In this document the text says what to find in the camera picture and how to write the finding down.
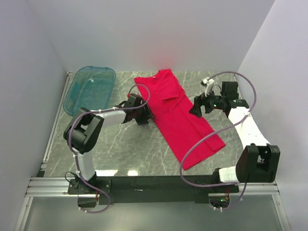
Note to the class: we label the aluminium left side rail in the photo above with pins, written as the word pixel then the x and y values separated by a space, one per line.
pixel 53 130

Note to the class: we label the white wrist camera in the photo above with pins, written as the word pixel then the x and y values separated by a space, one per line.
pixel 132 95
pixel 208 83

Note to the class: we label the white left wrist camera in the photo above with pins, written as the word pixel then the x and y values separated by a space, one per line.
pixel 132 95

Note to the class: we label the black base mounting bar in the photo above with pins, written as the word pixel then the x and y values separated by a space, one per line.
pixel 141 189

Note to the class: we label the red t shirt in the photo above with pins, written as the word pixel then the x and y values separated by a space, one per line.
pixel 181 130

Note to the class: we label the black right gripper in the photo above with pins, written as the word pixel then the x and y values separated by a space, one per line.
pixel 199 101

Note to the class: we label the teal translucent plastic bin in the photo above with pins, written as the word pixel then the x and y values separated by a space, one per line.
pixel 91 88

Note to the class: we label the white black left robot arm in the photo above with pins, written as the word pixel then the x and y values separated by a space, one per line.
pixel 82 132

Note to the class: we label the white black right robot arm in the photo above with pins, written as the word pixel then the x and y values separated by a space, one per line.
pixel 259 160

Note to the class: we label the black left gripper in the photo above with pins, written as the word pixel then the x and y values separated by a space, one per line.
pixel 143 120

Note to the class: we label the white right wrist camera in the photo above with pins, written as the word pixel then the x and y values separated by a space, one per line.
pixel 208 83

